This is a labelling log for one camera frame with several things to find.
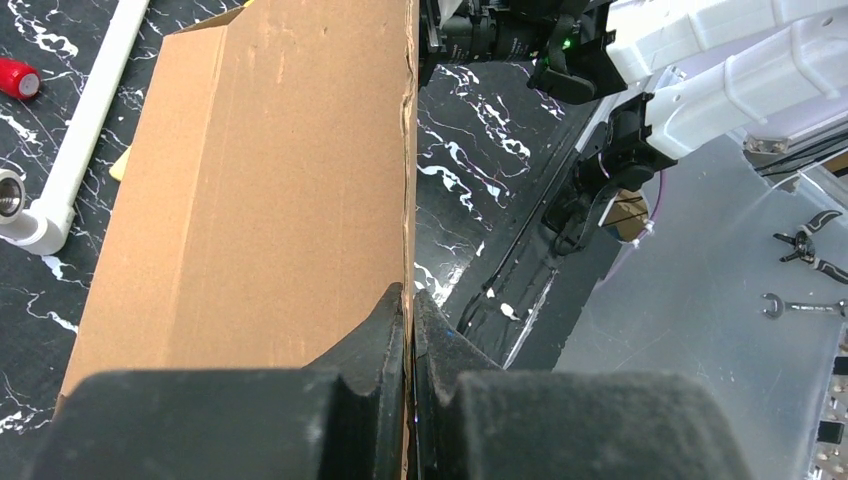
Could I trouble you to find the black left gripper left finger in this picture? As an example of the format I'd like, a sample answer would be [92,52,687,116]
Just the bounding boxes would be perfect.
[29,283,404,479]

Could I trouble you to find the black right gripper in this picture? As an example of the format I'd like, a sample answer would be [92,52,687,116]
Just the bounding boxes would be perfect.
[418,1,557,87]

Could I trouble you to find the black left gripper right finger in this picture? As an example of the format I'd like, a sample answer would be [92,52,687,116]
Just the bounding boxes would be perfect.
[412,291,751,479]

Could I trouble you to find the brown cardboard box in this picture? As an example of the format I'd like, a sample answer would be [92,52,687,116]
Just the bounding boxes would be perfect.
[52,0,420,480]

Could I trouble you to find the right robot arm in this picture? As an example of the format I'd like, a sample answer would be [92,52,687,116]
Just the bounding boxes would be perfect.
[419,1,847,255]

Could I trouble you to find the silver open-end wrench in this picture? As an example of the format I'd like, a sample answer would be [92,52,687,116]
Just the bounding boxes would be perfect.
[761,293,847,320]

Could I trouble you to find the yellow rectangular block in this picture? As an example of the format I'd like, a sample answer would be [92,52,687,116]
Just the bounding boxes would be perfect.
[109,146,132,182]

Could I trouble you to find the black spring clamp pliers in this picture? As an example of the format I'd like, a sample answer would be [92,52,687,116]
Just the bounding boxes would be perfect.
[772,210,847,285]

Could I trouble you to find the red black knob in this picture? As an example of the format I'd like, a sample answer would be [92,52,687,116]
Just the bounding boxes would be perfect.
[1,57,41,100]

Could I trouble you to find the white PVC pipe frame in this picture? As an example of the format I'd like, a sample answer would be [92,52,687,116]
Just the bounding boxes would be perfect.
[1,0,148,256]

